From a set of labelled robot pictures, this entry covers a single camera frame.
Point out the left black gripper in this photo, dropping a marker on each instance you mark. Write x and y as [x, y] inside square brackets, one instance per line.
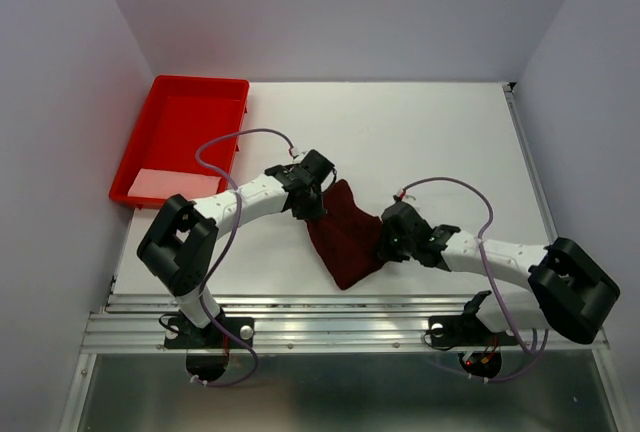
[314, 212]

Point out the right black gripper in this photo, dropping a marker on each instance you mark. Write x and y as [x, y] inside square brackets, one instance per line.
[386, 251]

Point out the dark red t shirt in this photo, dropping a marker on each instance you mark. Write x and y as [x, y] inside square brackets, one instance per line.
[346, 238]

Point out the red plastic tray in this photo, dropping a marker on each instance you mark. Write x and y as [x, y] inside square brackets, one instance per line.
[179, 115]

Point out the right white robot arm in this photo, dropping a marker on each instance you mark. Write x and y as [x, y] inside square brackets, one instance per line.
[558, 286]

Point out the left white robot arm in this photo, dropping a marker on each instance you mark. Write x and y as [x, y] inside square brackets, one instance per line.
[189, 238]

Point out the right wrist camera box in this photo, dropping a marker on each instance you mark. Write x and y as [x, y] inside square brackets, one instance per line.
[405, 217]

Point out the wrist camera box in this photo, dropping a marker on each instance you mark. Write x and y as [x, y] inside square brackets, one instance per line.
[405, 217]
[316, 165]

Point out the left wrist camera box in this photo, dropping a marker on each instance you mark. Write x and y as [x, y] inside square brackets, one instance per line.
[316, 165]

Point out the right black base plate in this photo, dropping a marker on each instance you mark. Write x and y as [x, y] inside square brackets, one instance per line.
[447, 332]

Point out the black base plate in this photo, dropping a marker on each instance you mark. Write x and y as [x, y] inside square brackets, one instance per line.
[181, 334]
[447, 332]

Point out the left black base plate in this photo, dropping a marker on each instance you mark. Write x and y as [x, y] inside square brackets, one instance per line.
[181, 334]

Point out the aluminium rail frame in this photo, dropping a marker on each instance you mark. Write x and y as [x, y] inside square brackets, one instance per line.
[354, 360]

